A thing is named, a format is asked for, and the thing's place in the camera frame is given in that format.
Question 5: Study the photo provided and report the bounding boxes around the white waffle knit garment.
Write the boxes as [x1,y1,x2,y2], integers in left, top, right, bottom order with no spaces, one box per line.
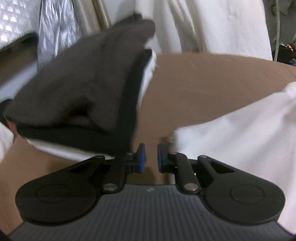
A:
[172,82,295,232]

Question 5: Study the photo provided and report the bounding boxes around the wooden bed frame rail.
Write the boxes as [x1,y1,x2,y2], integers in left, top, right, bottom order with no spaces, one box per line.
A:
[1,33,38,85]

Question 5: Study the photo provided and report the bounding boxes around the white clothes on suitcase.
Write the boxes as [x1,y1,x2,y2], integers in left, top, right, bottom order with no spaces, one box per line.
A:
[0,123,14,162]

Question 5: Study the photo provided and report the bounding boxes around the cream draped blanket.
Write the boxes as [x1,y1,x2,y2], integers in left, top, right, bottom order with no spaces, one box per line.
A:
[135,1,272,60]

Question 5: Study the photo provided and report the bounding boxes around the silver quilted insulation sheet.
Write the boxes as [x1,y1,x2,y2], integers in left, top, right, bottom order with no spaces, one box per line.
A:
[1,0,83,68]

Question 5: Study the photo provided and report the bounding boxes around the folded dark brown garment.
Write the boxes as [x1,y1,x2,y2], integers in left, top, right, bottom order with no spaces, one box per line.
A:
[3,14,157,157]

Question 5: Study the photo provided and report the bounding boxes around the folded cream garment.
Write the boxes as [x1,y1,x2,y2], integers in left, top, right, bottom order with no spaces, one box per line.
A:
[19,49,157,161]

